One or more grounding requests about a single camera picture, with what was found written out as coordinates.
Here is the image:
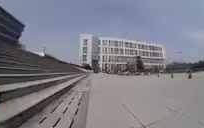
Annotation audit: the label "white multi-storey building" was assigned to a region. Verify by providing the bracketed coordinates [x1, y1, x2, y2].
[79, 33, 167, 74]

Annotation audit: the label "dark tree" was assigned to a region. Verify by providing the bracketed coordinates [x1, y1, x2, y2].
[135, 55, 145, 73]

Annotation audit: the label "grey paved plaza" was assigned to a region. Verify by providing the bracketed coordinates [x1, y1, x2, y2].
[84, 70, 204, 128]

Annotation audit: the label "slotted drain paving strip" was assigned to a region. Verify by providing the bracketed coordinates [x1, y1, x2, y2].
[19, 78, 91, 128]

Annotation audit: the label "wide grey stone steps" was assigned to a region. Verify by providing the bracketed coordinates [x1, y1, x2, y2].
[0, 36, 91, 128]

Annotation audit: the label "row of trees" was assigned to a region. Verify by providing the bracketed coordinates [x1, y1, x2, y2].
[165, 59, 204, 73]

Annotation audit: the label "dark tiered building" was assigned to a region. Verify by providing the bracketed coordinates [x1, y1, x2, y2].
[0, 1, 26, 46]

